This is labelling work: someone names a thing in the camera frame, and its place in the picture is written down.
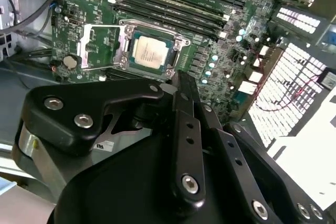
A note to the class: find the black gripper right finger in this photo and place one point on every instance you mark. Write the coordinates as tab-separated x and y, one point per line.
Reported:
244	182

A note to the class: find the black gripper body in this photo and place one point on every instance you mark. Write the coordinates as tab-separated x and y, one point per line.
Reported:
118	187

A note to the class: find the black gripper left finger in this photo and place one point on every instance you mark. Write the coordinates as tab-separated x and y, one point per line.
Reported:
86	95

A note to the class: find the metal socket cover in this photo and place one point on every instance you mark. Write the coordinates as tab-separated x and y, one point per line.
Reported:
84	61

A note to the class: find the silver CPU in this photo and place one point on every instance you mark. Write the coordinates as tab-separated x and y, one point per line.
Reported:
151	52

